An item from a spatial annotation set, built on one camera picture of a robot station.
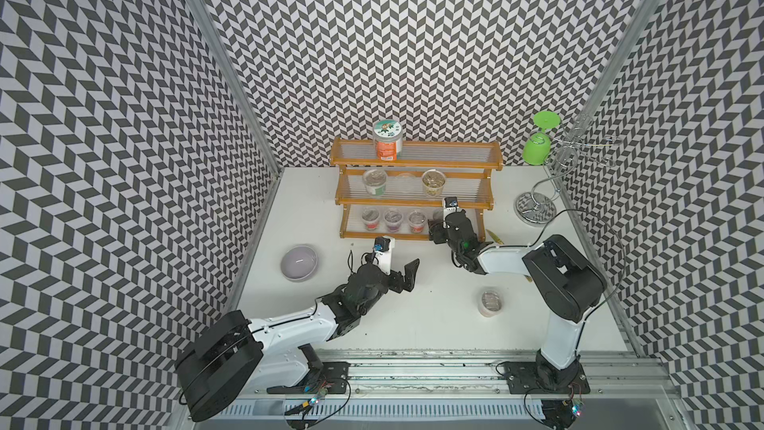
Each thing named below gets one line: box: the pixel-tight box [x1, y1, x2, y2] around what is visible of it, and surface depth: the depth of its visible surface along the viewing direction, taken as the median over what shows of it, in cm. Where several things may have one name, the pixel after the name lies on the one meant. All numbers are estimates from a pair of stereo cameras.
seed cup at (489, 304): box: [477, 289, 503, 318], surface depth 82 cm
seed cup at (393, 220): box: [383, 210, 403, 233], surface depth 98 cm
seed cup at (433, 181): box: [421, 169, 447, 198], surface depth 91 cm
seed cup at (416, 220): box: [407, 210, 427, 234], surface depth 97 cm
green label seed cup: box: [362, 169, 387, 197], surface depth 91 cm
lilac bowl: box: [280, 244, 320, 283], surface depth 91 cm
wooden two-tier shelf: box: [329, 138, 504, 241], surface depth 93 cm
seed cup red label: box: [361, 206, 382, 232], surface depth 98 cm
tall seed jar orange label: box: [373, 118, 403, 162], surface depth 80 cm
